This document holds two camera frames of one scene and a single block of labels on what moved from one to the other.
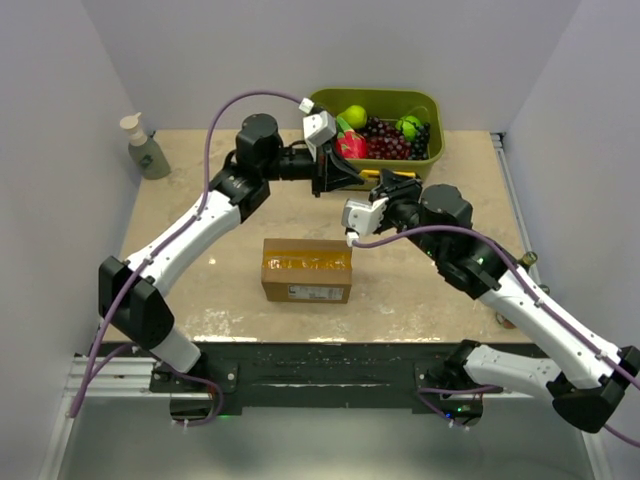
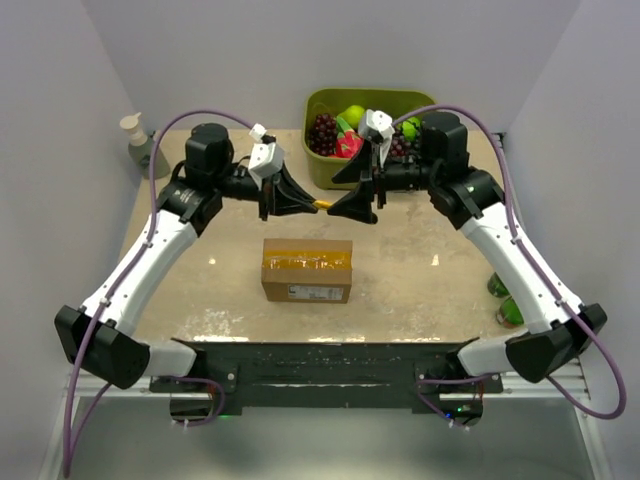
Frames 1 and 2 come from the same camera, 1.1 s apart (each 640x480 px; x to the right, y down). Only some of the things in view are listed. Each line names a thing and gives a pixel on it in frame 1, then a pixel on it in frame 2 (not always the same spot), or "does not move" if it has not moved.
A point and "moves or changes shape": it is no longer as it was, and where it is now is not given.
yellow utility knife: [372, 177] moves or changes shape
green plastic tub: [391, 104] does not move
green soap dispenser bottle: [149, 157] does not move
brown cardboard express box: [306, 270] does not move
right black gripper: [395, 188] → [359, 203]
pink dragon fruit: [350, 144] does not move
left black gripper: [329, 173] → [286, 199]
